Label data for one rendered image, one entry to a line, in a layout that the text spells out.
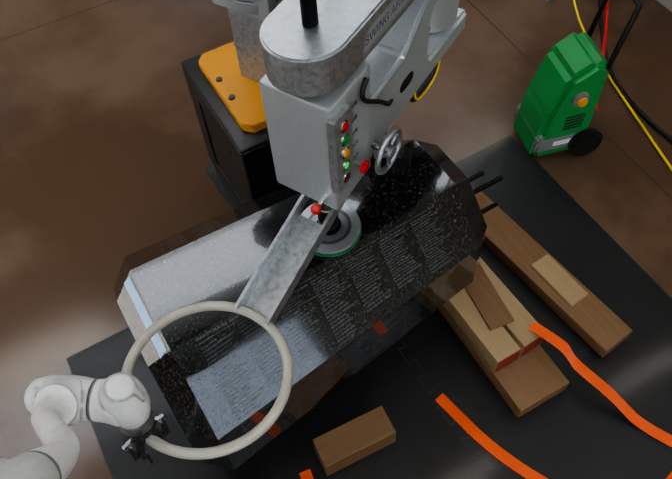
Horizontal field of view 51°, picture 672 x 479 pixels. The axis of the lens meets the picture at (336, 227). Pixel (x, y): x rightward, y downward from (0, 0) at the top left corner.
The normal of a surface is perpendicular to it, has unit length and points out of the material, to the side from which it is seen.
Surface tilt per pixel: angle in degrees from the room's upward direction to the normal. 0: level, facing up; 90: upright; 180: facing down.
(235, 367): 45
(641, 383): 0
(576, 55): 34
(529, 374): 0
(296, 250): 16
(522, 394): 0
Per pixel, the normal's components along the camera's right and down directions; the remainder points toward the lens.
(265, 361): 0.36, 0.08
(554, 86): -0.93, 0.06
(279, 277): -0.18, -0.34
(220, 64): -0.04, -0.56
